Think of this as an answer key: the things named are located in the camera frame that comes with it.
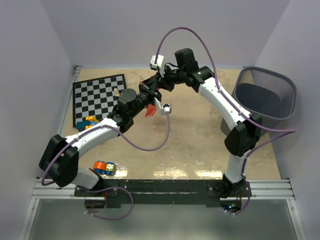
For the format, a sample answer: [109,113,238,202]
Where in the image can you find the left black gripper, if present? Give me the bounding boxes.
[129,75,162,119]

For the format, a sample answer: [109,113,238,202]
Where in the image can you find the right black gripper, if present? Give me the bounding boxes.
[155,63,187,93]

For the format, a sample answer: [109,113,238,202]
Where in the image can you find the red plastic trash bag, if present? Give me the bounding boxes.
[145,104,157,117]

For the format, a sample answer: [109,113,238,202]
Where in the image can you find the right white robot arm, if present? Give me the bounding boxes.
[149,48,262,198]

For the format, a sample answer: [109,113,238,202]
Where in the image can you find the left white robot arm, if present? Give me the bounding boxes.
[39,75,162,196]

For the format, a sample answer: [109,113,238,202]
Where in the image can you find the grey mesh trash bin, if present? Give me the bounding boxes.
[231,66,297,136]

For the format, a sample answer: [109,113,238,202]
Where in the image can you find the beige chess piece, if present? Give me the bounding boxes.
[114,88,120,97]

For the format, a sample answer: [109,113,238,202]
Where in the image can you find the black white chessboard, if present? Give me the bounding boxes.
[72,73,127,128]

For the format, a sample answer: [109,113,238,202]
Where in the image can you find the yellow blue toy blocks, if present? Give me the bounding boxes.
[75,116,100,132]

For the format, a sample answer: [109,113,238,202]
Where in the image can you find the orange tape roll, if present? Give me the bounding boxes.
[93,161,107,174]

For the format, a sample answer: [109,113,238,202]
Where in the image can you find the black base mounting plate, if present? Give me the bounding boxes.
[74,178,252,211]

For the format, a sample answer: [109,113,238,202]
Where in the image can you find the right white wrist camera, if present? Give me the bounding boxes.
[149,54,164,75]

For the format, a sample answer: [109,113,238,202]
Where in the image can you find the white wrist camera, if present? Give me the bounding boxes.
[149,54,164,75]
[154,98,172,115]

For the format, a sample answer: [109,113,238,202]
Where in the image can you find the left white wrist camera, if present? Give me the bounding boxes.
[154,98,172,115]

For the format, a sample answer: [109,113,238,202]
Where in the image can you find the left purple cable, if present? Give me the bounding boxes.
[40,112,171,221]

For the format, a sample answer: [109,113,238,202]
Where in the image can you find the purple cable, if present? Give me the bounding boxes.
[40,112,171,221]
[155,26,298,216]

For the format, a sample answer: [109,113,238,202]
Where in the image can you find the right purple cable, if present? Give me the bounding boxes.
[155,26,298,216]

